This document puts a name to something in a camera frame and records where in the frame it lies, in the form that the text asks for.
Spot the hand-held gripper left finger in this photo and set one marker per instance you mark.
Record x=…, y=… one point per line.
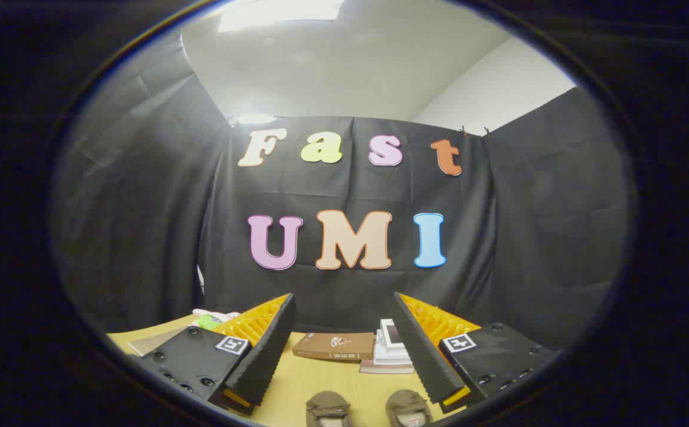
x=261, y=356

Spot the brown book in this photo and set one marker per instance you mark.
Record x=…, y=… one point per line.
x=332, y=345

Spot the plain white book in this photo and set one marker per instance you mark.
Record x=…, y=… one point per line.
x=389, y=354

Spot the ceiling light panel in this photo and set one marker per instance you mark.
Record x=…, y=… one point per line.
x=279, y=13

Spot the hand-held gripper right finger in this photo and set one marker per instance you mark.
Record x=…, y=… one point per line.
x=424, y=356

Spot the brown fuzzy shoe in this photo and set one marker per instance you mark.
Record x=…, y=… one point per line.
x=406, y=403
x=326, y=406

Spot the green and pink plush toy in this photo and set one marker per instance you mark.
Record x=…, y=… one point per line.
x=209, y=321

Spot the brown cardboard storage box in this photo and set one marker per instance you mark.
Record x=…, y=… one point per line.
x=155, y=343

